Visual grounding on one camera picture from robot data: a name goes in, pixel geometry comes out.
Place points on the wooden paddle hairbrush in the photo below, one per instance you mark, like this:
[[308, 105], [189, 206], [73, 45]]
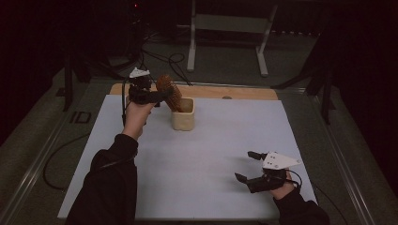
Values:
[[167, 87]]

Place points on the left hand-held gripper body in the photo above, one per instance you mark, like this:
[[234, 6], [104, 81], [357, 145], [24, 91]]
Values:
[[140, 90]]

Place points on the person's left hand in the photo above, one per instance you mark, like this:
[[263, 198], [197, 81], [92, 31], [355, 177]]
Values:
[[136, 117]]

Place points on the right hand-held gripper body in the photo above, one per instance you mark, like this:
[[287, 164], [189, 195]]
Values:
[[272, 175]]

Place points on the black stand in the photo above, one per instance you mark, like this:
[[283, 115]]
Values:
[[322, 84], [68, 84]]

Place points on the metal floor rail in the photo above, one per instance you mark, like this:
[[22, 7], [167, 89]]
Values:
[[34, 170], [341, 162]]

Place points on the white mat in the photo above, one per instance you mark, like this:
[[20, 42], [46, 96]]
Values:
[[203, 162]]

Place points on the white metal stand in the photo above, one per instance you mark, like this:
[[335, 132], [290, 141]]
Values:
[[231, 23]]

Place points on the person's right hand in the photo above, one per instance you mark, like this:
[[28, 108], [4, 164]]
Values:
[[283, 190]]

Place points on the dark equipment stand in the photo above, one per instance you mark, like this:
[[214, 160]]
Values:
[[135, 28]]

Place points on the cream square container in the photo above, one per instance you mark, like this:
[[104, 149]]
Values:
[[183, 122]]

